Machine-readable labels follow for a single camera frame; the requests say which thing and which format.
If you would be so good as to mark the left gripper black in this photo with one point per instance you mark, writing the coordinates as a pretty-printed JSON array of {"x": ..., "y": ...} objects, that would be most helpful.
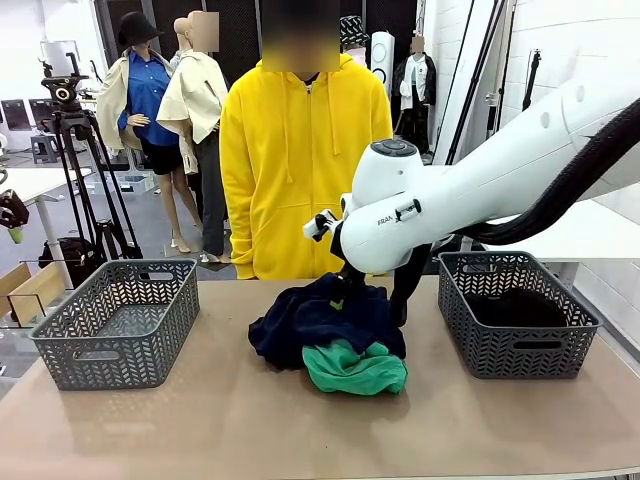
[{"x": 14, "y": 210}]

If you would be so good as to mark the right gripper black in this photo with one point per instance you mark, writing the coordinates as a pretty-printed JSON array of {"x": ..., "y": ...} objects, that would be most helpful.
[{"x": 352, "y": 275}]

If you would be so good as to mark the navy blue garment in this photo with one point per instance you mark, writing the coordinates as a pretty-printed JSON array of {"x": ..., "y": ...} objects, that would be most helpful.
[{"x": 310, "y": 320}]

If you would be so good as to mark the green garment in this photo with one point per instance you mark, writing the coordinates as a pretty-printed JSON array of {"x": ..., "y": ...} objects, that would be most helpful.
[{"x": 350, "y": 372}]

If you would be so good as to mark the black garment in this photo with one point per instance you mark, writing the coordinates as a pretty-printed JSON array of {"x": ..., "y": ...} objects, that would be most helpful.
[{"x": 515, "y": 310}]

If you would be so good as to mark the person's right forearm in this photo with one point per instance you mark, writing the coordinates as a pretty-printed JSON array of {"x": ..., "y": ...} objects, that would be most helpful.
[{"x": 240, "y": 225}]

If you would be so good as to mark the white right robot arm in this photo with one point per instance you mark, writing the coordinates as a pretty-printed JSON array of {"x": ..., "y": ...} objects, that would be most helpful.
[{"x": 475, "y": 190}]

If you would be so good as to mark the white table with legs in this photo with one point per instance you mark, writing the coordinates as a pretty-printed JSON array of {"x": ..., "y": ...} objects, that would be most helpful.
[{"x": 30, "y": 182}]

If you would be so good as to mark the black backpack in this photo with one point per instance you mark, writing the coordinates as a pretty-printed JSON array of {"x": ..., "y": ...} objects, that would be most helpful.
[{"x": 75, "y": 260}]

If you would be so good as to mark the grey plastic stool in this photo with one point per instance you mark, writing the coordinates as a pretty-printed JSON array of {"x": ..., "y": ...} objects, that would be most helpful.
[{"x": 45, "y": 147}]

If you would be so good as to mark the black monitor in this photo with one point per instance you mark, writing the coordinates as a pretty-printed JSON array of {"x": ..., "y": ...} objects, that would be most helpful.
[
  {"x": 15, "y": 114},
  {"x": 39, "y": 112}
]

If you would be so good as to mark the person in yellow hoodie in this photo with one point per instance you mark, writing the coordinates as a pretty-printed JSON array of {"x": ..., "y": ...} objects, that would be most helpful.
[{"x": 300, "y": 175}]

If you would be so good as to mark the grey plastic lattice basket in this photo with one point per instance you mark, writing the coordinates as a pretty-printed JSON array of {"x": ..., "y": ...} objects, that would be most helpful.
[
  {"x": 115, "y": 325},
  {"x": 520, "y": 350}
]

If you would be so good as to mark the mannequin with blue shirt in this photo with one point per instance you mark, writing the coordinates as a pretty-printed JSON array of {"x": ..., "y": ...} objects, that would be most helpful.
[{"x": 145, "y": 100}]

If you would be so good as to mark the mannequin with cream jacket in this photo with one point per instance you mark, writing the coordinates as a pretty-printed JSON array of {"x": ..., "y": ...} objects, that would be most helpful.
[{"x": 197, "y": 105}]

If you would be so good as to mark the mannequin with white black jacket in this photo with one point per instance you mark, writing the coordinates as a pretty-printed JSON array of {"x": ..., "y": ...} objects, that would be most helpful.
[{"x": 416, "y": 90}]

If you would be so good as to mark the white tower air conditioner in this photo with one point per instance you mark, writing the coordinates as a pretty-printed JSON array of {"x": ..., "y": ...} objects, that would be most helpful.
[{"x": 382, "y": 55}]

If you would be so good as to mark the mannequin with bucket hat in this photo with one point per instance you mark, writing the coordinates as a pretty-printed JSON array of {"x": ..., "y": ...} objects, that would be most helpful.
[{"x": 354, "y": 35}]

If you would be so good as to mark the black light stand poles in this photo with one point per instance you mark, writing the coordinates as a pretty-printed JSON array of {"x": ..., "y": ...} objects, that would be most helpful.
[{"x": 483, "y": 50}]

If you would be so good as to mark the black stand with clamp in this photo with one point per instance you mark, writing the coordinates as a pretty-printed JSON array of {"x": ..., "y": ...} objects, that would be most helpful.
[{"x": 532, "y": 80}]

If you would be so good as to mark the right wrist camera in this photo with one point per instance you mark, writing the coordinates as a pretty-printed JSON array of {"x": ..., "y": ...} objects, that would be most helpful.
[{"x": 322, "y": 225}]

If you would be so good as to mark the black camera tripod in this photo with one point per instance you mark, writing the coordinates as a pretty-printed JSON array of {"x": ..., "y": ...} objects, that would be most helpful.
[{"x": 67, "y": 120}]

